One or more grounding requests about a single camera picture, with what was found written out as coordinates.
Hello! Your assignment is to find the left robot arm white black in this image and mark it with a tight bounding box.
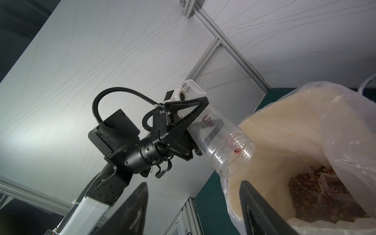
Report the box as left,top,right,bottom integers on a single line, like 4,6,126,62
53,87,209,235

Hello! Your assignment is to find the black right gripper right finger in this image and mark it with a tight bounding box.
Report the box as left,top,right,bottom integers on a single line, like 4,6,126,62
240,181,298,235

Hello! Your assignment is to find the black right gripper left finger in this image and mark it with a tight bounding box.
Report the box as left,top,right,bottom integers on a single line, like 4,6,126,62
94,182,148,235

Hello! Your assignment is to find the cream trash bin with bag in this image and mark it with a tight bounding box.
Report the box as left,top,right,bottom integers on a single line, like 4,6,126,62
221,82,376,235

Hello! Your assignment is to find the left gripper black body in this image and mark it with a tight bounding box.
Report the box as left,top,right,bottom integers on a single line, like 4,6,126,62
151,110,203,161

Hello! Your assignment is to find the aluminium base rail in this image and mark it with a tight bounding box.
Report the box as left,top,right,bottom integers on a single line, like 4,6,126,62
164,197,204,235

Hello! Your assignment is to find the chrome glass holder stand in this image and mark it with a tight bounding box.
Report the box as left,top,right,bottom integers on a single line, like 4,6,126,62
357,73,376,95

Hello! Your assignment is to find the white wire basket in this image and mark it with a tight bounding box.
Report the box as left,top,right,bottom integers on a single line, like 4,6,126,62
165,76,207,100

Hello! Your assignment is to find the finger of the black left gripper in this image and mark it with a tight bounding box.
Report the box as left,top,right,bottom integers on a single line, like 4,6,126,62
200,119,224,143
163,97,209,141

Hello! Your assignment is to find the jar with flowers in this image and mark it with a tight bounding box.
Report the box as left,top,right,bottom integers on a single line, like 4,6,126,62
188,105,256,178

